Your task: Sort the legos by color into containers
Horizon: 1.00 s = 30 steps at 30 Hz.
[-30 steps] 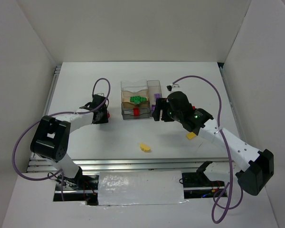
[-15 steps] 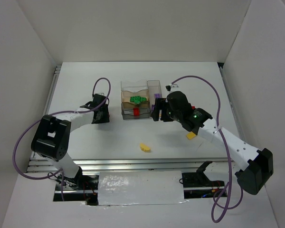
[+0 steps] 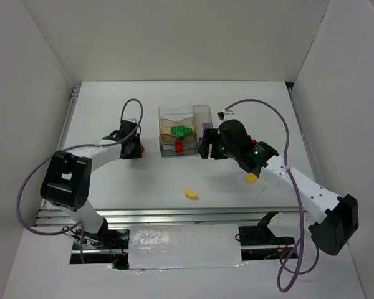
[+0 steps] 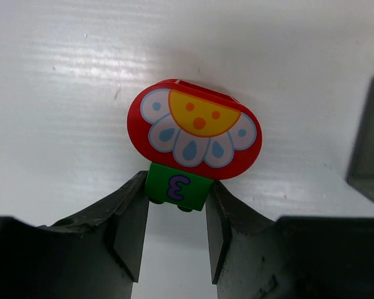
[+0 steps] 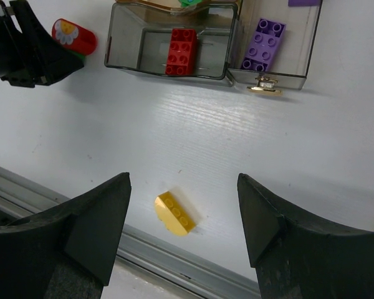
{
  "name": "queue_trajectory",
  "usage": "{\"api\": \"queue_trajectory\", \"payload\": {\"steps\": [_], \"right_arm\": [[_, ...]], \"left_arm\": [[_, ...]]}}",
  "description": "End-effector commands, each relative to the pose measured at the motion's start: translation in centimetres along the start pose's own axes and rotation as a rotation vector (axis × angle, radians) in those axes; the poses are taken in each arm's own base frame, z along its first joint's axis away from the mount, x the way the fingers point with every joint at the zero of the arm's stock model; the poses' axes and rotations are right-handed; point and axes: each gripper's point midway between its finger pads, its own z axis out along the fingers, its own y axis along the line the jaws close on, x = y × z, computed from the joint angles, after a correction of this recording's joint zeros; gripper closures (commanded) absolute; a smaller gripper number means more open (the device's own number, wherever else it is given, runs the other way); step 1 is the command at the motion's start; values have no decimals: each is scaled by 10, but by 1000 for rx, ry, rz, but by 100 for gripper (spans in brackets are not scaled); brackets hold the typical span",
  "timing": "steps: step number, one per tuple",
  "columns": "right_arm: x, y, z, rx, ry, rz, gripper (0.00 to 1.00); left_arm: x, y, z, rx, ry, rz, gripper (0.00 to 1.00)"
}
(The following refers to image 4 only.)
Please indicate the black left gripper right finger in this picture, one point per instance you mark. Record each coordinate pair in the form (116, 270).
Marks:
(252, 256)

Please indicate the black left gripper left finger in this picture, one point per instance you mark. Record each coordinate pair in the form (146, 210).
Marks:
(94, 253)

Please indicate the small green lego brick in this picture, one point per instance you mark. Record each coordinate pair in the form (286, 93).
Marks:
(185, 190)

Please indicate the dark grey plastic bin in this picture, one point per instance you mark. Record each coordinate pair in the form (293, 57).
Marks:
(360, 173)

